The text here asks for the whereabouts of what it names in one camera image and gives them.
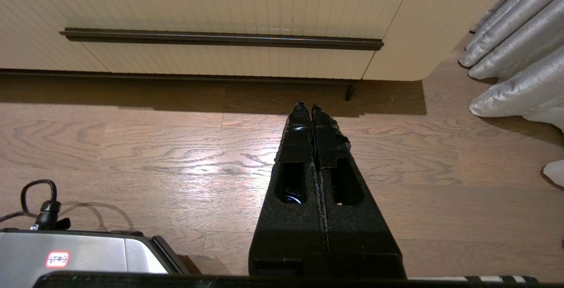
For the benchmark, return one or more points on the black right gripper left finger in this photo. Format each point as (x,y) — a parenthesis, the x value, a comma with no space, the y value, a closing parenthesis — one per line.
(288,235)

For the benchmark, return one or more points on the white object by curtain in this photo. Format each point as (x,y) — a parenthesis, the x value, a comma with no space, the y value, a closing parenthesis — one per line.
(554,172)

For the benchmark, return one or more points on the cream ribbed cabinet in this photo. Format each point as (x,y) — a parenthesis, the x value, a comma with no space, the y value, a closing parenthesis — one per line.
(440,24)

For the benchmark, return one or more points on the black cabinet foot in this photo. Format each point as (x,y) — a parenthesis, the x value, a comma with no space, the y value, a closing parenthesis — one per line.
(350,93)

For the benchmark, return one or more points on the grey curtain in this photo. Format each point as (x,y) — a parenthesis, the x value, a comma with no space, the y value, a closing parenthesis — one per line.
(520,59)

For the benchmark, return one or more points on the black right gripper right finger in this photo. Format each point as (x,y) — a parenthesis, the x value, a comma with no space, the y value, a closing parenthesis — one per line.
(357,235)

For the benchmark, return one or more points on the grey robot base panel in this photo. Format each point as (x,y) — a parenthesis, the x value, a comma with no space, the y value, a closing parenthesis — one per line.
(79,255)

